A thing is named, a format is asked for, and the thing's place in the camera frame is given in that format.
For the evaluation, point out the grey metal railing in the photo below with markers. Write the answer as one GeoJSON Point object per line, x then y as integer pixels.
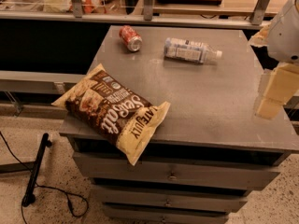
{"type": "Point", "coordinates": [254, 22]}

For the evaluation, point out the clear plastic water bottle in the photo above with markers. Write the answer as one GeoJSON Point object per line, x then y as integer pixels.
{"type": "Point", "coordinates": [190, 51]}

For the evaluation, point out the bottom grey drawer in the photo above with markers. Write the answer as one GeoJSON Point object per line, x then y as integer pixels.
{"type": "Point", "coordinates": [163, 215]}

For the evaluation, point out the red coke can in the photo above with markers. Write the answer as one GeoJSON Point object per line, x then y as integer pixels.
{"type": "Point", "coordinates": [130, 38]}

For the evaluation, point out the brown sea salt chip bag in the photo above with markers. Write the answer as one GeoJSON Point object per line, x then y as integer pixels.
{"type": "Point", "coordinates": [124, 118]}

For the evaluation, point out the grey drawer cabinet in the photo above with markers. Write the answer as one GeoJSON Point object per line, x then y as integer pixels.
{"type": "Point", "coordinates": [211, 105]}

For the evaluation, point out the black stand leg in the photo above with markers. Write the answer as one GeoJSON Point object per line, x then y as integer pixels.
{"type": "Point", "coordinates": [29, 196]}

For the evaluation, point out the top grey drawer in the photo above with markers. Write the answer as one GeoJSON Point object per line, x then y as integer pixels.
{"type": "Point", "coordinates": [216, 174]}

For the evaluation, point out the grey drawer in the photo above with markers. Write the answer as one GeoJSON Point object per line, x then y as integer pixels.
{"type": "Point", "coordinates": [168, 198]}
{"type": "Point", "coordinates": [216, 174]}
{"type": "Point", "coordinates": [163, 215]}

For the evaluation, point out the middle grey drawer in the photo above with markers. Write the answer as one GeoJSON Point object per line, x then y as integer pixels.
{"type": "Point", "coordinates": [168, 198]}

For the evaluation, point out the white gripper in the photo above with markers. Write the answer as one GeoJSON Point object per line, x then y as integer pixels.
{"type": "Point", "coordinates": [285, 37]}

